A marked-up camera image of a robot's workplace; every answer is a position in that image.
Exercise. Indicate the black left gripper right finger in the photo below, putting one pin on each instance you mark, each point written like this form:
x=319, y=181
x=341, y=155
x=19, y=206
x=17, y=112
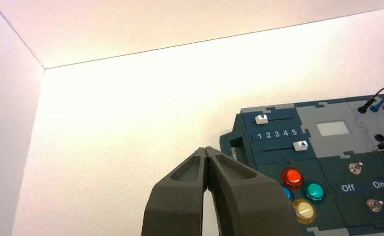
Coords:
x=247, y=205

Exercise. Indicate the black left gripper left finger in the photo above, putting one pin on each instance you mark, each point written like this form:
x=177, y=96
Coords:
x=175, y=202

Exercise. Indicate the blue push button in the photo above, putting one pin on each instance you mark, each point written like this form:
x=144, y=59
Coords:
x=288, y=194

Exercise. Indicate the orange-red push button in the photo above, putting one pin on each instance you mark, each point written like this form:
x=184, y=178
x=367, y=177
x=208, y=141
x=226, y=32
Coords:
x=292, y=177

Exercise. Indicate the yellow push button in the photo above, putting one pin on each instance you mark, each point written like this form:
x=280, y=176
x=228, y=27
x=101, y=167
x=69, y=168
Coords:
x=304, y=211

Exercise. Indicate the teal push button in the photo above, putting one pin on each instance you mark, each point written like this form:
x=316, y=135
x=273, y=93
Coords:
x=314, y=191

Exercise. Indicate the white slider knob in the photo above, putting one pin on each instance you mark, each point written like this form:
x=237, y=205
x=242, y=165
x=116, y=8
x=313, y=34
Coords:
x=300, y=146
x=261, y=120

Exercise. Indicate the teal and grey task box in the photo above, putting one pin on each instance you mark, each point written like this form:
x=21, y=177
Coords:
x=329, y=169

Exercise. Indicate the white display screen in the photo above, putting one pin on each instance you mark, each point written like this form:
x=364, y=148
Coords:
x=333, y=129

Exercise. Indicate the metal toggle switch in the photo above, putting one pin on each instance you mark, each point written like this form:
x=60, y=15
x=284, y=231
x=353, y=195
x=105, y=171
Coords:
x=374, y=205
x=355, y=168

